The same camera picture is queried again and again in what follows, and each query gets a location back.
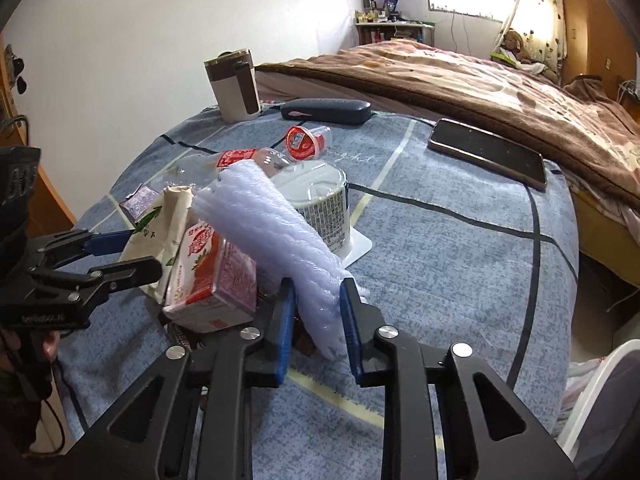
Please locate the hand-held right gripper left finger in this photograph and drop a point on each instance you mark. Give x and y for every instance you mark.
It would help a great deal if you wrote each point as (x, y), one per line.
(284, 332)

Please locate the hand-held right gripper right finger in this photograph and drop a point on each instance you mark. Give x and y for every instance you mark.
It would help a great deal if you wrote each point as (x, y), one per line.
(350, 332)

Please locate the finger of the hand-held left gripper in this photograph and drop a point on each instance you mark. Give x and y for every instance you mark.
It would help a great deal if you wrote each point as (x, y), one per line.
(125, 272)
(100, 242)

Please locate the green and cream drink carton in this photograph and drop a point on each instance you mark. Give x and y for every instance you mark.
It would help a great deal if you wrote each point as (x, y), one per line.
(155, 230)

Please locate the red drink carton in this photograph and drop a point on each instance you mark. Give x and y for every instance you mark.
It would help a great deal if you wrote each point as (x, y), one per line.
(210, 280)

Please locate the white foam wrap sheet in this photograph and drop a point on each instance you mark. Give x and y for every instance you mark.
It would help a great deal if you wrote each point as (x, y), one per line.
(260, 220)

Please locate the clear plastic bottle red label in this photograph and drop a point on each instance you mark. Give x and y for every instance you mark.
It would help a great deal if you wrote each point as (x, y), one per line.
(235, 158)

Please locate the white rimmed trash bin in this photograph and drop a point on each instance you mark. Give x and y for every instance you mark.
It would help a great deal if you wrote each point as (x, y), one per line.
(585, 395)

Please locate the person's left hand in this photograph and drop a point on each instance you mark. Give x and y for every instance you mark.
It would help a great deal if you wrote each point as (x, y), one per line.
(50, 346)

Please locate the brown plastic wrapper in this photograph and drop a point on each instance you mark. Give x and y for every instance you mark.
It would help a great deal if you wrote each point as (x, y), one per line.
(304, 340)

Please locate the small purple packet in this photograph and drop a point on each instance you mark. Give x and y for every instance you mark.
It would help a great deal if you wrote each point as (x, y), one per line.
(140, 202)

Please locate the orange wooden cabinet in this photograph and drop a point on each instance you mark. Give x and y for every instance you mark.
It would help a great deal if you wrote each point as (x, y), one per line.
(52, 205)

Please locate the blue grey checked cloth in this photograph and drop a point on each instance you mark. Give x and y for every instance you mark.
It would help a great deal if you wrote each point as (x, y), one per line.
(450, 260)

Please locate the white instant noodle cup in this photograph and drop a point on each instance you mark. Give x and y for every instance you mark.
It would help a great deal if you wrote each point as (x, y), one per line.
(325, 200)

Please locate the black sunglasses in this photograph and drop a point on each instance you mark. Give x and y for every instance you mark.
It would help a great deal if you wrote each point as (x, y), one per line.
(19, 75)

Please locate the clear jelly cup red lid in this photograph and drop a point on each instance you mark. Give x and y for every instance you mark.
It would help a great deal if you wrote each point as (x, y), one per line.
(302, 142)

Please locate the white and brown thermos mug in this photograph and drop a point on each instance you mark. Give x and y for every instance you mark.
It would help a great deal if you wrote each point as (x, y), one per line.
(230, 95)

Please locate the dark blue glasses case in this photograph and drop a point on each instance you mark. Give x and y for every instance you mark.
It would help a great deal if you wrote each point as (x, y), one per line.
(325, 110)

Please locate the black smartphone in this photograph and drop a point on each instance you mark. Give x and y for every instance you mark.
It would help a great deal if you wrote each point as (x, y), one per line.
(485, 152)

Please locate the brown patterned blanket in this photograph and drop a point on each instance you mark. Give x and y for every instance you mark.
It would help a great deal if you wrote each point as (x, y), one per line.
(450, 80)

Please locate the white shelf with bottles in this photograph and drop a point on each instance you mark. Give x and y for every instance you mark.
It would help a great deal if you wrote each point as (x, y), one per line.
(395, 25)

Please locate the brown teddy bear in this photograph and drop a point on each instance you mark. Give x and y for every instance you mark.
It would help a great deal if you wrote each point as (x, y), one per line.
(512, 42)

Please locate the cream patterned curtain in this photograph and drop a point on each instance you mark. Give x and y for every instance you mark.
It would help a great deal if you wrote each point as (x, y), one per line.
(540, 10)

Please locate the wooden wardrobe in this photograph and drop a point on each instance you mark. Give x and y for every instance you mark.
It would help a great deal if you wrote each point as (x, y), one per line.
(585, 20)

